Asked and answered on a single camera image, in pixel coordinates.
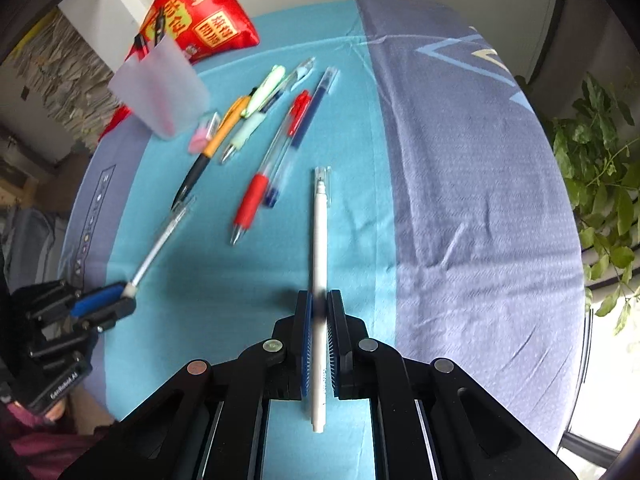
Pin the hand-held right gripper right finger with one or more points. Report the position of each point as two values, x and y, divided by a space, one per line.
335 370

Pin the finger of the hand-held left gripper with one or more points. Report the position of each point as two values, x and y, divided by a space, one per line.
97 299
112 315

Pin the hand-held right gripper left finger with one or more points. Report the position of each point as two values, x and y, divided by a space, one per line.
304 360

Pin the clear barrel pen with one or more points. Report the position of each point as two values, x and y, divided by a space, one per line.
160 242

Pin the white pen with clear cap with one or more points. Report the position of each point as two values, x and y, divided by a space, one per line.
320 240

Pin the red grip pen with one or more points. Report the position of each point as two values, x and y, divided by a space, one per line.
251 200

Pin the orange and black pen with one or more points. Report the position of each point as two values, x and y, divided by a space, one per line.
215 145

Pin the translucent plastic cup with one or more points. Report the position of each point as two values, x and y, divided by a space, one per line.
160 90

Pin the clear pen with mint grip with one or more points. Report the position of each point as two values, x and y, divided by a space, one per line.
246 135

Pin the blue ink pen clear cap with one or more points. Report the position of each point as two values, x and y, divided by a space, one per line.
305 120

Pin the white pen with green clip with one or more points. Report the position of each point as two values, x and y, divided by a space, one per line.
264 91

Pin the person's left forearm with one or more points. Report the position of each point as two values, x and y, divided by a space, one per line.
85 412

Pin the grey cloth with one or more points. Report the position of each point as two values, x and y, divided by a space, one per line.
35 245

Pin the red tassel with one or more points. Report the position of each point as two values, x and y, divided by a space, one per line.
114 122

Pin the red and black marker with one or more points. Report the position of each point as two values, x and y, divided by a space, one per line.
141 45

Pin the red pyramid pillow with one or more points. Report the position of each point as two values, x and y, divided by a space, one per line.
205 5

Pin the green leafy plant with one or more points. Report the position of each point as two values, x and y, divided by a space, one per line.
590 160

